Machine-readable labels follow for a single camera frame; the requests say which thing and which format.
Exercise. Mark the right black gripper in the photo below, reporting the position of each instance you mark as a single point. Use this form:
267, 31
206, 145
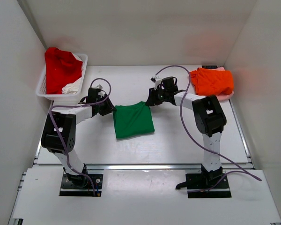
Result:
153, 97

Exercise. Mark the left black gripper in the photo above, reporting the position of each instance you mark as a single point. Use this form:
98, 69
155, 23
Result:
107, 106

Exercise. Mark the green t shirt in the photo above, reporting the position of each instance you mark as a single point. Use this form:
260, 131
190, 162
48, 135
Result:
132, 120

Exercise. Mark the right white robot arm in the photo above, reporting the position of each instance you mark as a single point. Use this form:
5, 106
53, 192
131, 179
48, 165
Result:
209, 120

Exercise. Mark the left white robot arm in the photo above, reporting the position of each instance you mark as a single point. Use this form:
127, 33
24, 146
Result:
59, 133

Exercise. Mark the white t shirt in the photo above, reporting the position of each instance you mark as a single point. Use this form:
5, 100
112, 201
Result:
73, 88

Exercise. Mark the white plastic basket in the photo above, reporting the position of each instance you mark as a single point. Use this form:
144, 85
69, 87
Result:
41, 86

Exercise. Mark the orange folded t shirt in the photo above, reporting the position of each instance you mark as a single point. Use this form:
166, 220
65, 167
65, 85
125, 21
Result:
208, 82

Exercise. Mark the pink folded t shirt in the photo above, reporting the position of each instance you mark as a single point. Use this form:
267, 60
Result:
224, 97

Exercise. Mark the red t shirt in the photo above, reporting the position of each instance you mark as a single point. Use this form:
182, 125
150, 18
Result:
62, 68

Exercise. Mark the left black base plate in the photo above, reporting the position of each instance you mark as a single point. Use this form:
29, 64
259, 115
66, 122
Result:
71, 187

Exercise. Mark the aluminium rail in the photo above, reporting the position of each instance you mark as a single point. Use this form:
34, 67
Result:
152, 166

